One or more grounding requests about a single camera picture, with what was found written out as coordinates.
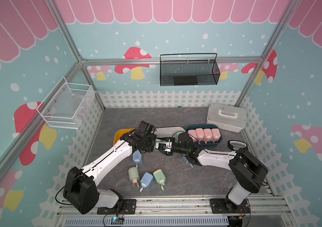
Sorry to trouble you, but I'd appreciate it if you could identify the white wire mesh basket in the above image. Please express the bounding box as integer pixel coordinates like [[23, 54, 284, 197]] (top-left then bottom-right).
[[37, 77, 95, 130]]

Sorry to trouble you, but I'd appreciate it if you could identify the pale green round sharpener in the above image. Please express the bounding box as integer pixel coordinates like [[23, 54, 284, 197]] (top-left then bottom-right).
[[128, 167, 140, 187]]

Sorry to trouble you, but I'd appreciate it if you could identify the blue pencil sharpener centre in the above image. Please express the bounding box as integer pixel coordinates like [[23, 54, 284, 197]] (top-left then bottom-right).
[[182, 156, 193, 167]]

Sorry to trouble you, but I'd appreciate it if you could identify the small green circuit board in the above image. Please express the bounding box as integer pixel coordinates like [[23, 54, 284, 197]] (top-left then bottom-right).
[[110, 217, 125, 225]]

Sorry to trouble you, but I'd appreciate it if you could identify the white plastic storage box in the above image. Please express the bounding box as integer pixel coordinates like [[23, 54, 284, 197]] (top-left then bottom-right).
[[154, 127, 185, 142]]

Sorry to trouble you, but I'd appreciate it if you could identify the green pencil sharpener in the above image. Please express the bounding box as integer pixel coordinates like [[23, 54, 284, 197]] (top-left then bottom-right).
[[155, 139, 165, 147], [153, 169, 166, 190]]

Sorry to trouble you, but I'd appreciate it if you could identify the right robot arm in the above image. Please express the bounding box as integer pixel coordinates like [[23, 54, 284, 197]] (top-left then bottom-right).
[[154, 132, 268, 206]]

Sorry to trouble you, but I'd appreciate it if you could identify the grey slotted cable duct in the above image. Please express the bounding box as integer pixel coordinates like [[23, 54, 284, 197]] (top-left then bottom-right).
[[63, 216, 230, 227]]

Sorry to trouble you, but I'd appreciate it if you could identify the yellow plastic storage box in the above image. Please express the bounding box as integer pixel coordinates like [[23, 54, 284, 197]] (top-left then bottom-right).
[[113, 128, 133, 145]]

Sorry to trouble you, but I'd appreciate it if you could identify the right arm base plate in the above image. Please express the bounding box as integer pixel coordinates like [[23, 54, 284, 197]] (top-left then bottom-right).
[[209, 198, 250, 216]]

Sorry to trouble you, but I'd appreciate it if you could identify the translucent plastic lidded case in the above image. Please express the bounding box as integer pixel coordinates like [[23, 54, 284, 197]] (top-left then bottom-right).
[[206, 103, 247, 133]]

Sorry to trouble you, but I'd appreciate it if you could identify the black wire mesh basket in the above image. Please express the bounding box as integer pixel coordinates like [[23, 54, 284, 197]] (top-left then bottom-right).
[[160, 53, 221, 86]]

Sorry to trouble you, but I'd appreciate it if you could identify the blue pencil sharpener left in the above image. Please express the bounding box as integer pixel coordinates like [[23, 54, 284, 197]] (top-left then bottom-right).
[[132, 150, 143, 168]]

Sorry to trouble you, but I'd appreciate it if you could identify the pink pencil sharpener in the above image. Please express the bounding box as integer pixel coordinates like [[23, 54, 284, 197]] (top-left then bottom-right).
[[203, 128, 214, 143], [195, 128, 205, 142], [211, 128, 221, 143], [187, 130, 198, 143]]

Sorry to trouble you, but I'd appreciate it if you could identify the rack of metal bits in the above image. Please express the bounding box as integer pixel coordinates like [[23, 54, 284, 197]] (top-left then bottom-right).
[[228, 140, 248, 151]]

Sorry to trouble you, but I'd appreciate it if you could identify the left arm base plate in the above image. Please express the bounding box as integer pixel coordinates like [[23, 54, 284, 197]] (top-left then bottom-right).
[[97, 199, 137, 215]]

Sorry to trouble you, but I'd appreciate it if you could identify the blue pencil sharpener lower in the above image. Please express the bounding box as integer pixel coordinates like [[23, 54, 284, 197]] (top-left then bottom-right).
[[140, 172, 154, 192]]

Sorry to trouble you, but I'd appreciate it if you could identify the dark teal storage box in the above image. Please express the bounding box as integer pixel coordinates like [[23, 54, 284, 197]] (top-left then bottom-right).
[[186, 124, 223, 148]]

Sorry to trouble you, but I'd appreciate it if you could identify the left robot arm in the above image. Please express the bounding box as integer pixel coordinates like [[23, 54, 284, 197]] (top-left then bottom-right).
[[62, 121, 157, 214]]

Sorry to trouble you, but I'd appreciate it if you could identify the blue pencil sharpener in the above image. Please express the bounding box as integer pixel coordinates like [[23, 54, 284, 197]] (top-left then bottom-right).
[[182, 156, 193, 167], [132, 150, 143, 168], [140, 172, 154, 192]]

